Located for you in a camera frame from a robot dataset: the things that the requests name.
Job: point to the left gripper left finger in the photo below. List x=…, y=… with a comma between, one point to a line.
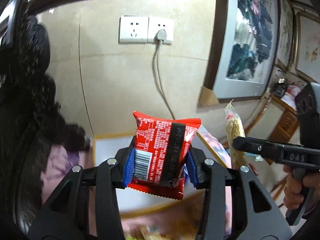
x=65, y=214

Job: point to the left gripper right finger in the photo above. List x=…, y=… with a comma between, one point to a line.
x=236, y=204

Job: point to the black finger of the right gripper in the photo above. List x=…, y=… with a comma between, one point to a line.
x=266, y=149

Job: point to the clear bag of puffed grain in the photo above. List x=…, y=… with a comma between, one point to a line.
x=234, y=129

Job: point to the red snack packet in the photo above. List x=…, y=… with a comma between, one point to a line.
x=181, y=133

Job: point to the right hand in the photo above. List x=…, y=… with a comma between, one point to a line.
x=292, y=190

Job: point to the wooden side cabinet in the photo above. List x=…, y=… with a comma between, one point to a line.
x=287, y=124

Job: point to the pink floral tablecloth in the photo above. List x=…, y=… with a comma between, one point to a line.
x=59, y=163

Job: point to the yellow cardboard box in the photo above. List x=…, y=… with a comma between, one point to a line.
x=146, y=165

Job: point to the cardboard corner protector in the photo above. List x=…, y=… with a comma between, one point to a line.
x=207, y=98

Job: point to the dark carved wooden cabinet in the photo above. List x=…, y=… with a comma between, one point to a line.
x=30, y=120

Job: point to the framed lotus painting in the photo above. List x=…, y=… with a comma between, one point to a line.
x=244, y=44

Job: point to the white double wall socket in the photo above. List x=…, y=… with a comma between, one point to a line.
x=144, y=29

